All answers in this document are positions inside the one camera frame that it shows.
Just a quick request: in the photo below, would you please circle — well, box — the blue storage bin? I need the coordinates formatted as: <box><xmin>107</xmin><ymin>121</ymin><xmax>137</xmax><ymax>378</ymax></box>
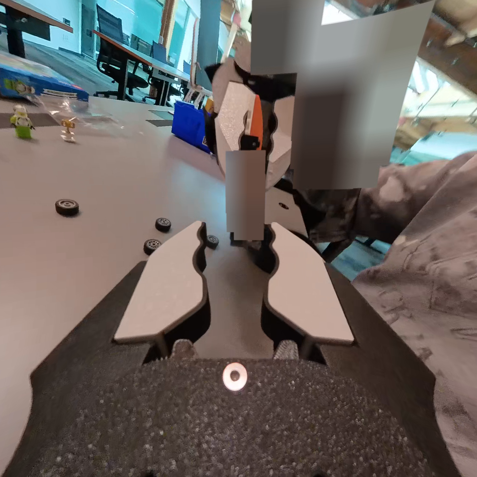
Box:
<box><xmin>171</xmin><ymin>99</ymin><xmax>218</xmax><ymax>155</ymax></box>

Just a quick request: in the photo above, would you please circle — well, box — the long meeting table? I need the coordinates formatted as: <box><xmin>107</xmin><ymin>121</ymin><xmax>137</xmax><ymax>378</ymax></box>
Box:
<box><xmin>92</xmin><ymin>29</ymin><xmax>192</xmax><ymax>106</ymax></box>

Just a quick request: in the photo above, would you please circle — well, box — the dark panel easel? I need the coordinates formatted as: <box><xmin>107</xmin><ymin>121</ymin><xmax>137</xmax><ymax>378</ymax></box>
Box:
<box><xmin>193</xmin><ymin>0</ymin><xmax>226</xmax><ymax>91</ymax></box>

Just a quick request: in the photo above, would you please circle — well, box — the black office chair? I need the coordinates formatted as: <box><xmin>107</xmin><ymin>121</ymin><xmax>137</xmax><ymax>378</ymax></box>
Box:
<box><xmin>96</xmin><ymin>6</ymin><xmax>151</xmax><ymax>99</ymax></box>

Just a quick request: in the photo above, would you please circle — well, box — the green lego minifigure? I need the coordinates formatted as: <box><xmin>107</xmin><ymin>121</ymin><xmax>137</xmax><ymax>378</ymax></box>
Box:
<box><xmin>10</xmin><ymin>105</ymin><xmax>36</xmax><ymax>141</ymax></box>

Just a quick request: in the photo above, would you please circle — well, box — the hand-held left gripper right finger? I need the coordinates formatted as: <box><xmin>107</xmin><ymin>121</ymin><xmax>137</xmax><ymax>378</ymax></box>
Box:
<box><xmin>261</xmin><ymin>222</ymin><xmax>355</xmax><ymax>348</ymax></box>

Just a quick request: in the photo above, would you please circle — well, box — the orange white lego car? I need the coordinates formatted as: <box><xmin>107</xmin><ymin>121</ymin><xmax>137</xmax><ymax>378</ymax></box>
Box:
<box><xmin>230</xmin><ymin>93</ymin><xmax>278</xmax><ymax>273</ymax></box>

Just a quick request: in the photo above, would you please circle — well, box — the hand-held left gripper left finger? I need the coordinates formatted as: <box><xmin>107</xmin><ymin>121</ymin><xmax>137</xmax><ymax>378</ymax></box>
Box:
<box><xmin>114</xmin><ymin>222</ymin><xmax>209</xmax><ymax>345</ymax></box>

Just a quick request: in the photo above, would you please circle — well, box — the blue lego box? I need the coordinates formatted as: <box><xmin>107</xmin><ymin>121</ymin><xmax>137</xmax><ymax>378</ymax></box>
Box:
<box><xmin>0</xmin><ymin>61</ymin><xmax>90</xmax><ymax>103</ymax></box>

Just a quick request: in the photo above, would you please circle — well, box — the gold lego trophy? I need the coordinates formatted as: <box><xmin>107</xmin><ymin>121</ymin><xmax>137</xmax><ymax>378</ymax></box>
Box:
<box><xmin>60</xmin><ymin>117</ymin><xmax>78</xmax><ymax>143</ymax></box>

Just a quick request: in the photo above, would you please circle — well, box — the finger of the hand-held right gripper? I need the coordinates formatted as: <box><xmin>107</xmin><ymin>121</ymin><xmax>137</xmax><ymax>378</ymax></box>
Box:
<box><xmin>265</xmin><ymin>97</ymin><xmax>296</xmax><ymax>185</ymax></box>
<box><xmin>213</xmin><ymin>81</ymin><xmax>255</xmax><ymax>176</ymax></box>

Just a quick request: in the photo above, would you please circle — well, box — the clear plastic bag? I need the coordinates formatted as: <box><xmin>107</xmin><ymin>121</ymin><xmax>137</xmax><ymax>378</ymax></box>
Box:
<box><xmin>30</xmin><ymin>91</ymin><xmax>126</xmax><ymax>136</ymax></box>

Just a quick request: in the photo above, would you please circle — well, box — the wooden office desk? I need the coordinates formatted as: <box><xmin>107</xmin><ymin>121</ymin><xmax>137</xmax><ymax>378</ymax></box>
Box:
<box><xmin>0</xmin><ymin>0</ymin><xmax>75</xmax><ymax>59</ymax></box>

